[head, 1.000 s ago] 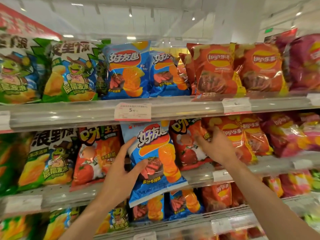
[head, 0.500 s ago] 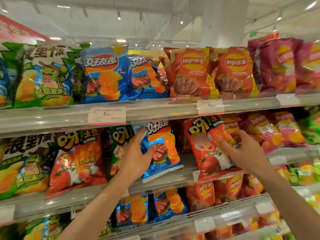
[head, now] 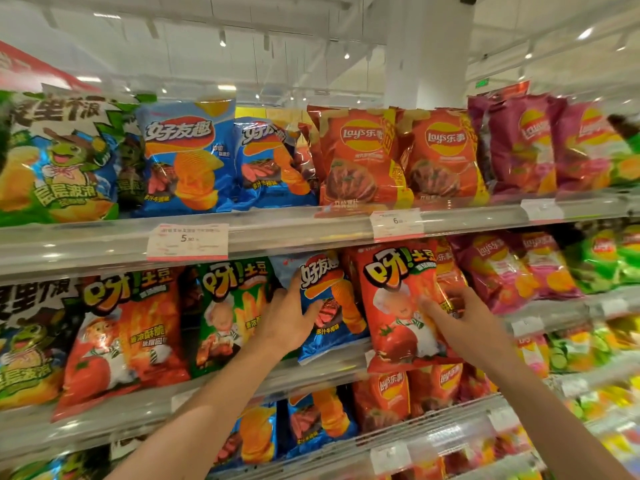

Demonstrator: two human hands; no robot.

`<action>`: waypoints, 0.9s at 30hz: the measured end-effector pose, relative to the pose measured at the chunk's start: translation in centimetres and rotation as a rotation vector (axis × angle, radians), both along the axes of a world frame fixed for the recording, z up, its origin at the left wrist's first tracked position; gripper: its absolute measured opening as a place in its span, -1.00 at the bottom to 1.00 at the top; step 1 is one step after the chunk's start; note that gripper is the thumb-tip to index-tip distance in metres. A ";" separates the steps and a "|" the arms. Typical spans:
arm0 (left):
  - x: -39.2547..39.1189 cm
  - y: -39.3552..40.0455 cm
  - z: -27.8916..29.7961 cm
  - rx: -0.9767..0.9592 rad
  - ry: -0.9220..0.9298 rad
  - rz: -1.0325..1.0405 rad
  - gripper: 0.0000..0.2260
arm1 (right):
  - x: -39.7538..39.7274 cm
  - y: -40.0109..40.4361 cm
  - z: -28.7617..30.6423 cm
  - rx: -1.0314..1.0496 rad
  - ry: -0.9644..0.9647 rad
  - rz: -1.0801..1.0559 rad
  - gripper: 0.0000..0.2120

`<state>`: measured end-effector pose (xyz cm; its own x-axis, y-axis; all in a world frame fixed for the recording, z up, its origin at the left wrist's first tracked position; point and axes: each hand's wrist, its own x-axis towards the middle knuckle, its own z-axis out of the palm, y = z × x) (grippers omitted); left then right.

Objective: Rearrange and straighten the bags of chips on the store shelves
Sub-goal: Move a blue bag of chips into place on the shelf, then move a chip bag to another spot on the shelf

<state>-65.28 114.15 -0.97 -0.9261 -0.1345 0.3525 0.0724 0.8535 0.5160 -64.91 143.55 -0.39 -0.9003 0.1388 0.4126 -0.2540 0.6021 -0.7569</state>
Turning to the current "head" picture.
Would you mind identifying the person's left hand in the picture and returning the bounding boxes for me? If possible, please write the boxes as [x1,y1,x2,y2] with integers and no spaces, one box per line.
[249,272,325,369]

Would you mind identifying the maroon chip bags group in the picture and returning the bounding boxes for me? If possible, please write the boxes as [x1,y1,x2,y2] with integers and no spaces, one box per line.
[295,104,499,480]

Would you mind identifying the frog chip bags group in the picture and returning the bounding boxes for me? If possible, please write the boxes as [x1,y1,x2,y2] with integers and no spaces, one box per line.
[0,89,151,480]

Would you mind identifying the person's left forearm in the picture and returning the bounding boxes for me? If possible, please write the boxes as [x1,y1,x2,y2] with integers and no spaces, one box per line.
[105,339,281,480]

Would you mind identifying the shelf snack bags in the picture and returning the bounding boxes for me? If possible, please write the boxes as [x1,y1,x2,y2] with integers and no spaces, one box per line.
[447,92,640,381]

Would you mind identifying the person's right forearm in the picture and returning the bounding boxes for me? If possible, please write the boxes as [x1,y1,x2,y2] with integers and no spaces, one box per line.
[482,359,639,480]

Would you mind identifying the white price label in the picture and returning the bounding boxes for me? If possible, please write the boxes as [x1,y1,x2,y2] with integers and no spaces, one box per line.
[599,297,630,319]
[511,317,545,339]
[369,208,425,242]
[369,441,413,477]
[487,407,522,435]
[519,198,565,224]
[146,223,230,261]

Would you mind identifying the grey metal store shelf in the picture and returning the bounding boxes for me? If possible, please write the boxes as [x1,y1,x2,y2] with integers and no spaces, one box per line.
[0,187,640,480]

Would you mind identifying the blue steak-print chips bag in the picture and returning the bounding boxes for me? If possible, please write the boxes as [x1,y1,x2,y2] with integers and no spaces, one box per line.
[269,251,372,367]

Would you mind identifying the red hanging banner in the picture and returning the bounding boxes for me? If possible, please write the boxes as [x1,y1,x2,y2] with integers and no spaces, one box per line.
[0,40,99,94]

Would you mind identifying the person's right hand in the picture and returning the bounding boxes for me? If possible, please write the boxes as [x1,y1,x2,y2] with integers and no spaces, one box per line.
[417,284,521,383]

